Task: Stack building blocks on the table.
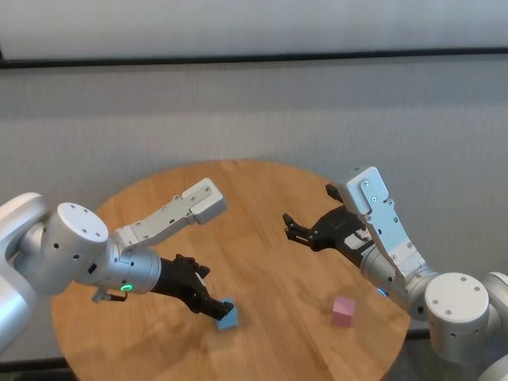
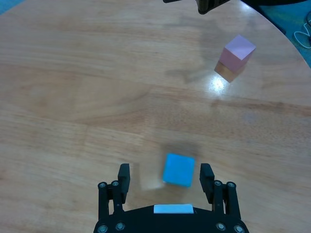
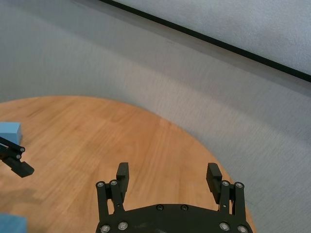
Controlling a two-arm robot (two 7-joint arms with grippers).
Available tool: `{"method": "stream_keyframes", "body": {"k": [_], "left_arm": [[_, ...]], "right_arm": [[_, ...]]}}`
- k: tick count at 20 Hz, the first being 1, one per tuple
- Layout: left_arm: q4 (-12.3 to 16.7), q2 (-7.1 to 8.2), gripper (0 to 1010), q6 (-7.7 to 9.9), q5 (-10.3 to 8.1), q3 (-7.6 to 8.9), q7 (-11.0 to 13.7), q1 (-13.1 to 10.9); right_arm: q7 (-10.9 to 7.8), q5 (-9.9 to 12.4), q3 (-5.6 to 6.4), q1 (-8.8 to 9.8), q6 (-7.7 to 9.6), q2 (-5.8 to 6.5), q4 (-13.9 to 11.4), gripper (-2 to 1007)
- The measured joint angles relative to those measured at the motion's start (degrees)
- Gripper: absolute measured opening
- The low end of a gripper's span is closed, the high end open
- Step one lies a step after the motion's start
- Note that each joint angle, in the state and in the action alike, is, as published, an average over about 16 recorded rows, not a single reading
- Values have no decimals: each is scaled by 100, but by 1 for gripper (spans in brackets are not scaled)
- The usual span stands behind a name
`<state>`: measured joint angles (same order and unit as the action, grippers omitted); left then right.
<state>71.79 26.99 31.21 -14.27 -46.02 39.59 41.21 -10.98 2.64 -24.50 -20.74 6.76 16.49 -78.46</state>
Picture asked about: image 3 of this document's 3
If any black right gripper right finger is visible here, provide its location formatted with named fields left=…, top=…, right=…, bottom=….
left=206, top=162, right=245, bottom=216

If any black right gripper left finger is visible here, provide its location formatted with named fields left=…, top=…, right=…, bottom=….
left=96, top=162, right=131, bottom=216

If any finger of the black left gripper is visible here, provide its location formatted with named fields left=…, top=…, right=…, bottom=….
left=0, top=136, right=35, bottom=179

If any light blue cube block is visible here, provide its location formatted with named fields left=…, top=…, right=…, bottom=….
left=0, top=213, right=27, bottom=233
left=0, top=122, right=23, bottom=144

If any black wall rail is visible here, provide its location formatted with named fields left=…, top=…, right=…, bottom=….
left=97, top=0, right=311, bottom=82

